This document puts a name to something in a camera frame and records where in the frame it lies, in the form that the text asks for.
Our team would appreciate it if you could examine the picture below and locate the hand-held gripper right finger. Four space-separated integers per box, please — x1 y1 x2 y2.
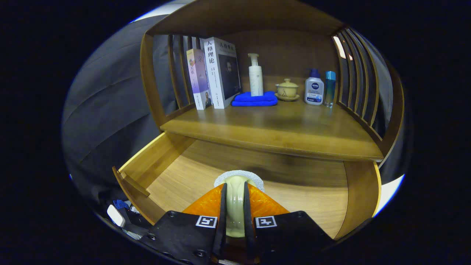
243 181 335 264

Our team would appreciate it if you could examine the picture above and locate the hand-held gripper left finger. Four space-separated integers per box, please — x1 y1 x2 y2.
140 183 228 265

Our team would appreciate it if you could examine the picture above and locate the wooden drawer with black knob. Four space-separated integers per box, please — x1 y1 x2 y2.
112 132 382 240

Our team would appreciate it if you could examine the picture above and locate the cream-handled scrub brush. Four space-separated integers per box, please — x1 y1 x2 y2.
214 170 265 238

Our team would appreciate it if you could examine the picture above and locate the wooden countertop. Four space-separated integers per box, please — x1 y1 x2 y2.
160 99 384 162

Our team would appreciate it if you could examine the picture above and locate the wooden cabinet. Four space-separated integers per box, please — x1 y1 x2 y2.
140 0 405 170

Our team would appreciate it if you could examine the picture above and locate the white plastic device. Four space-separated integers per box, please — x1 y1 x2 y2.
107 205 126 228

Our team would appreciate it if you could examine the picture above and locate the white table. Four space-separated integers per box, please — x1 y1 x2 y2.
375 174 405 218

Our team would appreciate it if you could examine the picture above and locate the folded blue cloth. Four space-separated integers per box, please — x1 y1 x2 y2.
231 91 279 107

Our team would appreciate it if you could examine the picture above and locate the tan lidded teacup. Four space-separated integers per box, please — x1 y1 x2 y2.
275 78 300 102

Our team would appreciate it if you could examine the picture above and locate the white bottle with blue cap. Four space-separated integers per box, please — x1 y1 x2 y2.
304 68 325 106

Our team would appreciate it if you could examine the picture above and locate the teal bottle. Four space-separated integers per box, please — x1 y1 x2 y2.
324 71 337 108

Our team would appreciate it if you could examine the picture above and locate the purple book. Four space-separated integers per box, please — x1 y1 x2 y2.
186 48 213 110

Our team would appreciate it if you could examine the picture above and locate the white pump bottle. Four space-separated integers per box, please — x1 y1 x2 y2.
248 53 264 97

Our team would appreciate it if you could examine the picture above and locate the thick white book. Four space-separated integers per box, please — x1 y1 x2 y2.
203 37 242 109

